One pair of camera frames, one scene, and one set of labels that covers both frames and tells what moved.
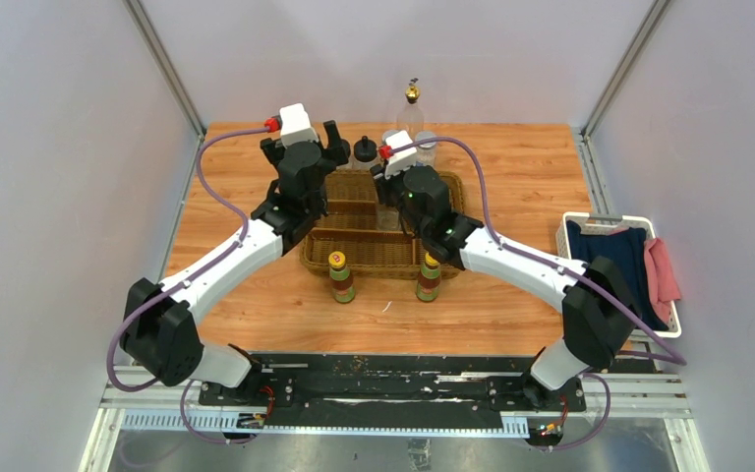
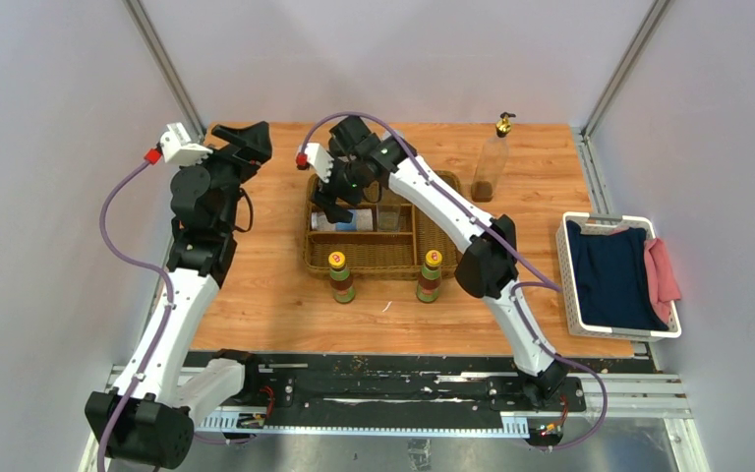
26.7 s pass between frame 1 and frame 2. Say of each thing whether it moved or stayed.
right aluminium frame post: stayed
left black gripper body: moved
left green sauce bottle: stayed
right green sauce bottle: stayed
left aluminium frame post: stayed
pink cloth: stayed
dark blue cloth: stayed
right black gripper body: moved
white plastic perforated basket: stayed
